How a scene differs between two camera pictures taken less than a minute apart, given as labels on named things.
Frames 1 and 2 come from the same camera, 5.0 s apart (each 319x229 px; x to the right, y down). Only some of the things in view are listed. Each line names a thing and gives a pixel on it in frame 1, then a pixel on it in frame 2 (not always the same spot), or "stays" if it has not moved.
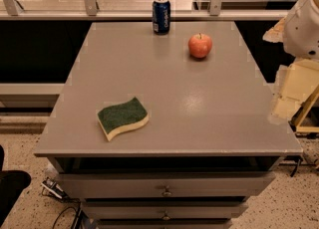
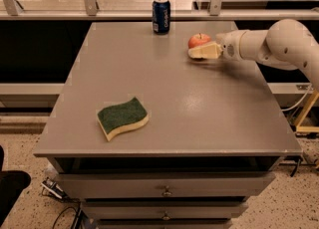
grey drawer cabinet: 164,125 stays
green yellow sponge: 121,116 stays
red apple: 199,45 stays
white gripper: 303,29 to 228,46
